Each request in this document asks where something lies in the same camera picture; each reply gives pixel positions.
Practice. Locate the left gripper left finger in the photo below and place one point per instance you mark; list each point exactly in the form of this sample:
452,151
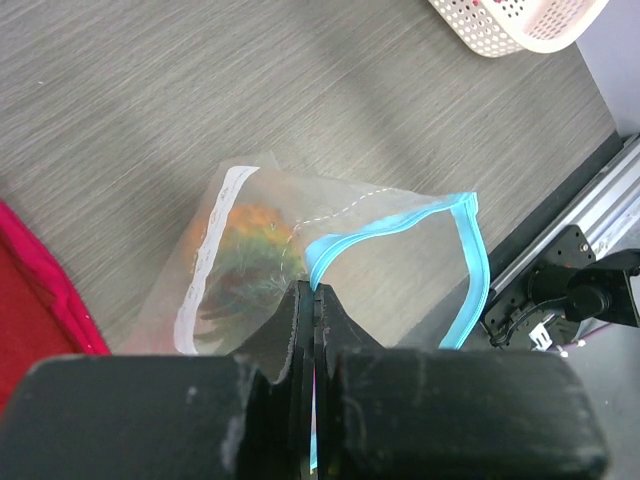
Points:
246,415

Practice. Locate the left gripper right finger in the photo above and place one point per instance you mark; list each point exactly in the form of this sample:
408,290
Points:
398,413

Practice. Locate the clear zip top bag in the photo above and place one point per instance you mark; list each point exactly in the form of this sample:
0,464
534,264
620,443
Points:
402,264

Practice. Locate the toy pineapple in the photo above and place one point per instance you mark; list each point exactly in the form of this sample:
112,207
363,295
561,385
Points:
256,260

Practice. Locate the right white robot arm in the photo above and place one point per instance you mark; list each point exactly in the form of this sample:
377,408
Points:
545,305

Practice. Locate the red folded cloth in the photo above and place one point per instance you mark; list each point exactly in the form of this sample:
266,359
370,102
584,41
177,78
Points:
42,314

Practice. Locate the white plastic basket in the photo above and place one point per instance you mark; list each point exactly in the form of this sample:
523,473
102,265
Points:
495,29

